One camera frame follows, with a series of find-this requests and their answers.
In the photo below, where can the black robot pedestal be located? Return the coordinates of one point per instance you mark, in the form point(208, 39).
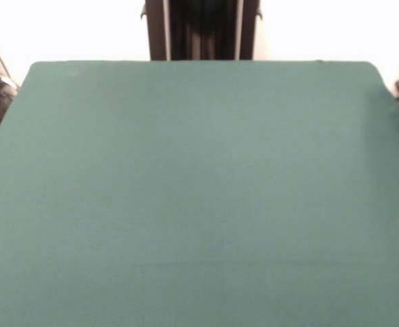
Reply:
point(203, 30)

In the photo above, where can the dark green table cloth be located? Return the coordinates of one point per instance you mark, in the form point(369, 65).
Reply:
point(186, 187)

